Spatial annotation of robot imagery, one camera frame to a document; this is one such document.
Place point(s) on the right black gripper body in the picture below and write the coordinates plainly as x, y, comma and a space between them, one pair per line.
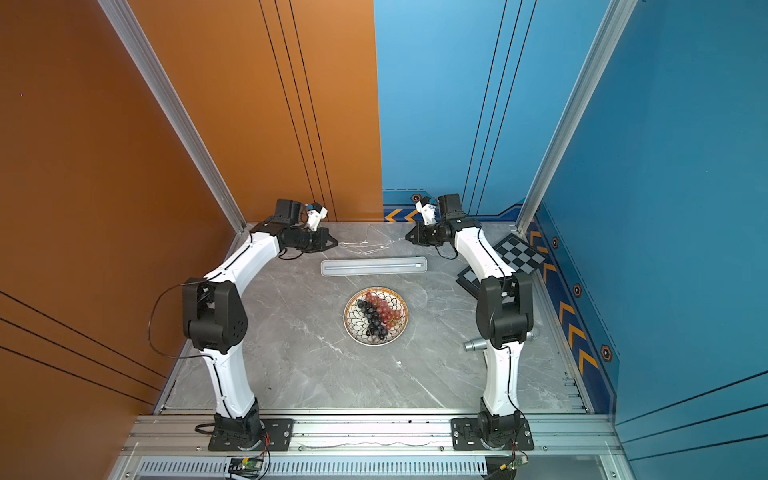
431, 234

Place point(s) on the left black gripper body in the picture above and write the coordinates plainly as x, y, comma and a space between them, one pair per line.
309, 241

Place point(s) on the clear plastic wrap sheet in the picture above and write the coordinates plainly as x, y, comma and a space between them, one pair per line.
371, 240

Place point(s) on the white plastic wrap dispenser box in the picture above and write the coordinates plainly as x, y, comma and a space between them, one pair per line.
374, 266

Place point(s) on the patterned plate orange rim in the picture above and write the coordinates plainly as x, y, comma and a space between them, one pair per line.
355, 323

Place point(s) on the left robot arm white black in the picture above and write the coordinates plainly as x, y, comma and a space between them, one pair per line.
215, 320

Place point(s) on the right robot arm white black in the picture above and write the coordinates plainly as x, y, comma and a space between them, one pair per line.
504, 316

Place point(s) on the red grape bunch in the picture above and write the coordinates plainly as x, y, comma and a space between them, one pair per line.
379, 311

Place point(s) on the black white chessboard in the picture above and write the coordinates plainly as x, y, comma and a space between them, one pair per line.
512, 255

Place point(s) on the black grape bunch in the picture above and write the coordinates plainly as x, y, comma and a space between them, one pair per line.
372, 330

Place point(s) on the silver flashlight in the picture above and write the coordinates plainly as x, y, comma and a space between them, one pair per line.
480, 344

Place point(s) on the left circuit board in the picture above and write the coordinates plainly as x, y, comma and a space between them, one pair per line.
250, 468

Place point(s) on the circuit board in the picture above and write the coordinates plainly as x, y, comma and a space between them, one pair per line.
504, 467
250, 468

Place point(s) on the right circuit board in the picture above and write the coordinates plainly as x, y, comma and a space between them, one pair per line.
504, 467

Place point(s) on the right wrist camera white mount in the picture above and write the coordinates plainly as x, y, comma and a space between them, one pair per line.
427, 210

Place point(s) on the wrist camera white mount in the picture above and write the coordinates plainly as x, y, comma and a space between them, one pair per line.
315, 213
427, 210

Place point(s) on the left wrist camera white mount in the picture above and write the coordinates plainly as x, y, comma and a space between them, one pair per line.
315, 213

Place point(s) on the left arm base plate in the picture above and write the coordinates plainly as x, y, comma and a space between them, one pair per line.
272, 434

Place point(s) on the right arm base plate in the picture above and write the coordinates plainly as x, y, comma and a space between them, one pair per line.
496, 434

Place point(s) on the aluminium front rail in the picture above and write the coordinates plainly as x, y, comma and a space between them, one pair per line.
376, 433

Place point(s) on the left aluminium corner post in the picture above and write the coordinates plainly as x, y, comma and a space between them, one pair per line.
136, 43

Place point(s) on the aluminium corner post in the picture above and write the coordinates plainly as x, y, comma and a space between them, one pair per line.
136, 43
601, 50

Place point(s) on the right aluminium corner post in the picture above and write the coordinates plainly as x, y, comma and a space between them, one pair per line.
601, 50

